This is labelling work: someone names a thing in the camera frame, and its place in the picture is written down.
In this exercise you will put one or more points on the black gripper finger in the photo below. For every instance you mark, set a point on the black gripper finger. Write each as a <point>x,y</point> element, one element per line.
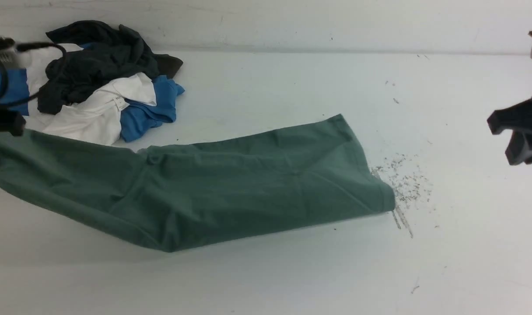
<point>516,118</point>
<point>519,149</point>

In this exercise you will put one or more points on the green long-sleeved shirt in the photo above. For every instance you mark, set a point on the green long-sleeved shirt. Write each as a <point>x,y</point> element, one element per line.
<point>178,197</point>

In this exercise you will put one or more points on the blue shirt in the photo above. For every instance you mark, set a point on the blue shirt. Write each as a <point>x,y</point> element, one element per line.
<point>135,120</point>

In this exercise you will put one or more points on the white shirt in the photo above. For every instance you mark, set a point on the white shirt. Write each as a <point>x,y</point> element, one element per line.
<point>95,120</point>

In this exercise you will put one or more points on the dark grey shirt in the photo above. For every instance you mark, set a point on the dark grey shirt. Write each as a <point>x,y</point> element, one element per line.
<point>105,54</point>

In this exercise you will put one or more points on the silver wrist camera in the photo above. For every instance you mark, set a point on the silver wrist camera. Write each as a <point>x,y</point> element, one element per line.
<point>10,57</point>

